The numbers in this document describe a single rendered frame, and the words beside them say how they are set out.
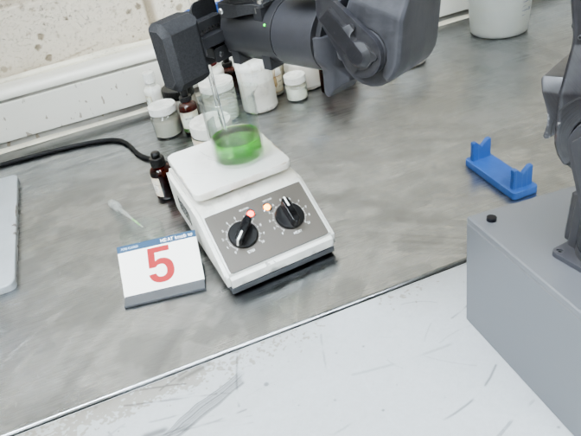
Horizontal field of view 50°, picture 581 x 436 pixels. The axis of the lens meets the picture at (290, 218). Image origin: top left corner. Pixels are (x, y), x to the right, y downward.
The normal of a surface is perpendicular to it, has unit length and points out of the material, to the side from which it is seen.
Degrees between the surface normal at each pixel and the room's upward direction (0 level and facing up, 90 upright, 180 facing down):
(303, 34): 69
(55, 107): 90
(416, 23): 96
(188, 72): 89
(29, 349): 0
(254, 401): 0
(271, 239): 30
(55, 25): 90
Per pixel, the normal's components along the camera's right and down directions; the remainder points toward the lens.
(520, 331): -0.93, 0.32
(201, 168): -0.15, -0.81
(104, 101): 0.34, 0.49
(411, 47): 0.79, 0.33
